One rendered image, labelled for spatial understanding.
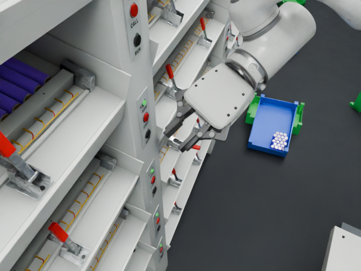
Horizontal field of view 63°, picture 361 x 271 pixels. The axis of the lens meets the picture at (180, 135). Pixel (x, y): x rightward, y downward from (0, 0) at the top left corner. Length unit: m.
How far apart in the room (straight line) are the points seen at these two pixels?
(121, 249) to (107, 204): 0.19
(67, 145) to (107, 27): 0.16
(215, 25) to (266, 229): 0.86
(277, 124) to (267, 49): 1.18
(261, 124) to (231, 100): 1.17
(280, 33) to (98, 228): 0.46
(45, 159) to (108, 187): 0.21
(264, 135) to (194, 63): 0.88
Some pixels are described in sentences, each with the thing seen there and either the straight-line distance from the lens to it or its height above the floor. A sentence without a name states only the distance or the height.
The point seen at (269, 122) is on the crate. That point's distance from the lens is 1.71.
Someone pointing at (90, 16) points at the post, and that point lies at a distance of 0.41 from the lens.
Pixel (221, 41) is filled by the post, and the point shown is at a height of 0.65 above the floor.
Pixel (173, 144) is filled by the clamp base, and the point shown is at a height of 0.54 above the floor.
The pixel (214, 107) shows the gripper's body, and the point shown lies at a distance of 0.53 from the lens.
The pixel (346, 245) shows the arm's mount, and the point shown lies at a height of 0.32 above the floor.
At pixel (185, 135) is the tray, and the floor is 0.52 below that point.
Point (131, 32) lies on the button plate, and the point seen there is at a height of 1.00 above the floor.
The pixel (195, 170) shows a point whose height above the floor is 0.14.
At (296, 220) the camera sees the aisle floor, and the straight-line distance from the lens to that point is 1.44.
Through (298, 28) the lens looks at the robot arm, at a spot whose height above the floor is 0.95.
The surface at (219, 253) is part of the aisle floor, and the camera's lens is 1.30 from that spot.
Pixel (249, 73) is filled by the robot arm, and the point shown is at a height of 0.90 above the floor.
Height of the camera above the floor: 1.19
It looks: 46 degrees down
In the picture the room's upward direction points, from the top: straight up
